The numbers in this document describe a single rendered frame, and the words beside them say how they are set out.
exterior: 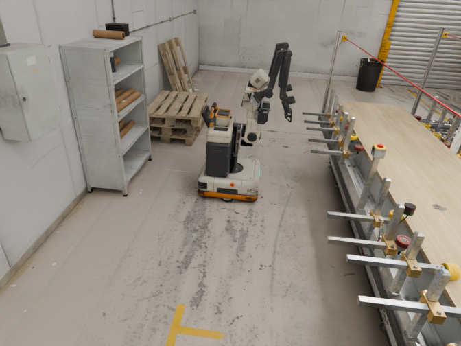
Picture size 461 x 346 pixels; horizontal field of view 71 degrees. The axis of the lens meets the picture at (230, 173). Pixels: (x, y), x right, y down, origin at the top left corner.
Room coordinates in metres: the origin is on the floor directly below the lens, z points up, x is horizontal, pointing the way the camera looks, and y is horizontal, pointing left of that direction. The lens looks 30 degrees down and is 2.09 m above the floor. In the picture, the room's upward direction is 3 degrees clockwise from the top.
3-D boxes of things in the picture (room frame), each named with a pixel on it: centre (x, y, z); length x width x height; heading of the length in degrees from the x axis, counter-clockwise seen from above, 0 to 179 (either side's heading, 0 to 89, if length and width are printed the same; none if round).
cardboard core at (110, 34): (3.52, 1.32, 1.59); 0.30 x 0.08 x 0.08; 85
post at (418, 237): (1.22, -0.92, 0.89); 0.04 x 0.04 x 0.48; 85
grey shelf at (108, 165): (3.41, 1.32, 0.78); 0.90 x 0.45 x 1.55; 175
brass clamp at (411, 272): (1.19, -0.91, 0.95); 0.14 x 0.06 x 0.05; 175
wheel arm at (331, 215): (1.68, -0.86, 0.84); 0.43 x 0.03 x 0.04; 85
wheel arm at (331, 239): (1.44, -0.80, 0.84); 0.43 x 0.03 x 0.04; 85
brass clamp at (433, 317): (0.95, -0.89, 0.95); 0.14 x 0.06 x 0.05; 175
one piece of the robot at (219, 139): (3.27, 0.09, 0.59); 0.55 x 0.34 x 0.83; 175
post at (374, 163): (1.98, -0.98, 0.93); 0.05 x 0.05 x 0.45; 85
